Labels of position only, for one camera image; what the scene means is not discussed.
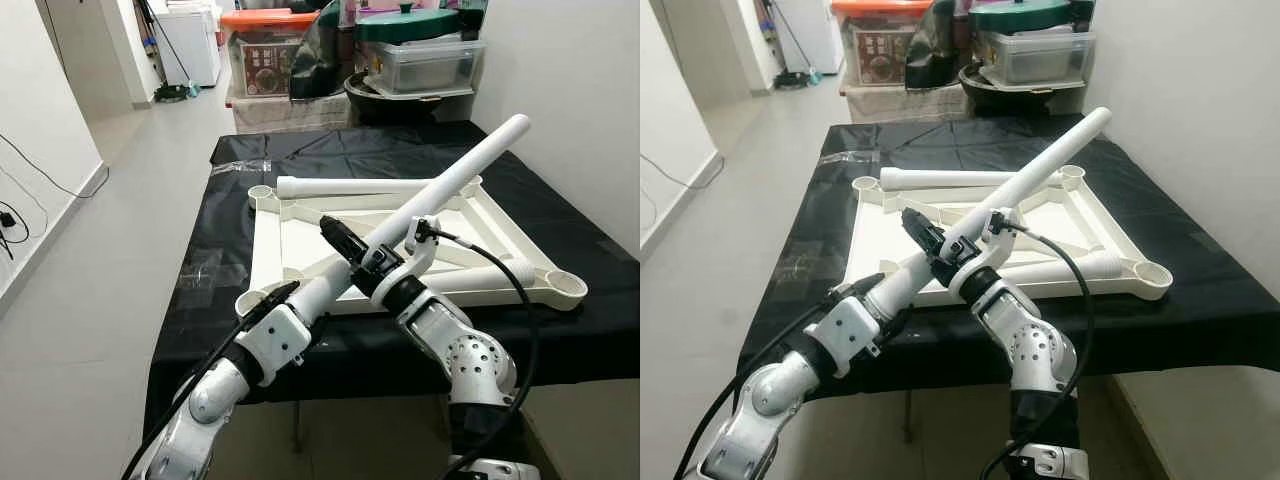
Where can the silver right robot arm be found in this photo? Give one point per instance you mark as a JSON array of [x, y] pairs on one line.
[[1040, 350], [470, 360]]

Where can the white plastic children table top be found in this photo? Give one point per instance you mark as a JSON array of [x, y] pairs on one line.
[[300, 240], [880, 240]]

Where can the black round basin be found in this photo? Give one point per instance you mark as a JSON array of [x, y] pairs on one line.
[[400, 108], [1010, 100]]

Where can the clear plastic container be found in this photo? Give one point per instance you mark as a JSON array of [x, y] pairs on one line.
[[430, 65], [1040, 58]]

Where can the green round lid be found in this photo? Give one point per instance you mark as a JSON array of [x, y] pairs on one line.
[[1020, 17], [410, 27]]

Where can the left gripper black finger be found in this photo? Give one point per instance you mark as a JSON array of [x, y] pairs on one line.
[[270, 298], [890, 330], [318, 330], [858, 287]]

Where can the white plastic table leg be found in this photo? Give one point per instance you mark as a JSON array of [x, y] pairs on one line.
[[490, 280], [930, 179], [340, 187], [450, 180], [1040, 165], [1080, 270]]

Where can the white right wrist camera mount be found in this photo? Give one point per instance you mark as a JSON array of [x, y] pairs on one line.
[[985, 282], [418, 255]]

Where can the beige patterned box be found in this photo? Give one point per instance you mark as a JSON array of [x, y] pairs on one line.
[[290, 115], [900, 105]]

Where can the orange lidded storage box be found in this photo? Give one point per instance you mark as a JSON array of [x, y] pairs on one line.
[[262, 65], [880, 55]]

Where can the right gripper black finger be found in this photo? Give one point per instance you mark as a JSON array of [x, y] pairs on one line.
[[922, 233], [342, 240]]

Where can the floor mop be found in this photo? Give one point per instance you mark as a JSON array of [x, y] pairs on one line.
[[172, 94], [795, 80]]

